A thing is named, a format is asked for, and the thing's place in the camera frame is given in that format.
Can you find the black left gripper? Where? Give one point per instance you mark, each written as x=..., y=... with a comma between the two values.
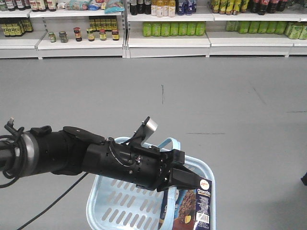
x=144, y=167

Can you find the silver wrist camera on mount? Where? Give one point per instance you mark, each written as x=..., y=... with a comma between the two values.
x=146, y=129

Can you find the dark chocolate cookie box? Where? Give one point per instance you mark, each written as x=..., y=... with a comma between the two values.
x=192, y=207

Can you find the white supermarket shelf unit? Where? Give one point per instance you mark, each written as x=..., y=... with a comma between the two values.
x=62, y=33

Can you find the light blue plastic basket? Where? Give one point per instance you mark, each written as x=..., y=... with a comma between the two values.
x=118, y=205

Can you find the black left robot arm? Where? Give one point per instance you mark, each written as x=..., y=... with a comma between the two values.
x=73, y=150

